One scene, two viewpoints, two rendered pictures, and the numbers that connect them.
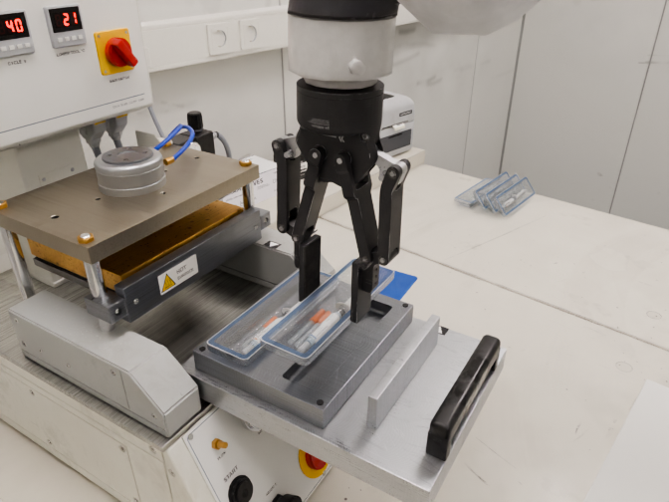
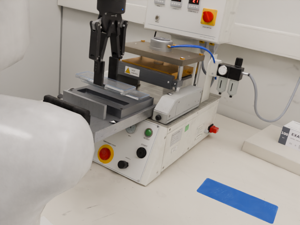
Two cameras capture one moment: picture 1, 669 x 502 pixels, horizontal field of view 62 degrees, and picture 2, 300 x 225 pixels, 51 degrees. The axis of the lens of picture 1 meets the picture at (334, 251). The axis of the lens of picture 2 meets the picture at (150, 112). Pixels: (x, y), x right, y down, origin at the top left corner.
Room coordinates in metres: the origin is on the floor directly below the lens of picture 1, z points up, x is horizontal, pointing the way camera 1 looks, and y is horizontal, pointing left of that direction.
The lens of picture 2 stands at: (0.59, -0.87, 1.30)
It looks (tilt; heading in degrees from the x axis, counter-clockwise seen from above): 21 degrees down; 88
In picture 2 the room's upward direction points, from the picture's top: 8 degrees clockwise
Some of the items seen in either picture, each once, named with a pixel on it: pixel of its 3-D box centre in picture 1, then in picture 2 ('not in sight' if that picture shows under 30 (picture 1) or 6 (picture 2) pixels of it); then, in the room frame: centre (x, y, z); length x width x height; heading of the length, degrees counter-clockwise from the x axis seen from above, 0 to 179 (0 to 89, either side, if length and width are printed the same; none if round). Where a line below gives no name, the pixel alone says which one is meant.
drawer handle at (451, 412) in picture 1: (466, 390); (65, 110); (0.41, -0.13, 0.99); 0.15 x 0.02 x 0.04; 148
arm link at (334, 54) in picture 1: (334, 41); not in sight; (0.51, 0.00, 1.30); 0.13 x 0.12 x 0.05; 149
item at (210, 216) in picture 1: (144, 213); (160, 61); (0.65, 0.24, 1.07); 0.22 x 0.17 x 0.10; 148
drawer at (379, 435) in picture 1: (345, 357); (100, 105); (0.48, -0.01, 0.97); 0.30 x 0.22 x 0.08; 58
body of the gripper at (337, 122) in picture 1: (338, 132); (110, 14); (0.49, 0.00, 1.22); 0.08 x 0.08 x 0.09
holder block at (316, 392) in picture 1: (310, 335); (111, 97); (0.50, 0.03, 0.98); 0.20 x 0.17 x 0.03; 148
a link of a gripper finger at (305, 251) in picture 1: (310, 269); (113, 69); (0.50, 0.03, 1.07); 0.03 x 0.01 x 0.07; 149
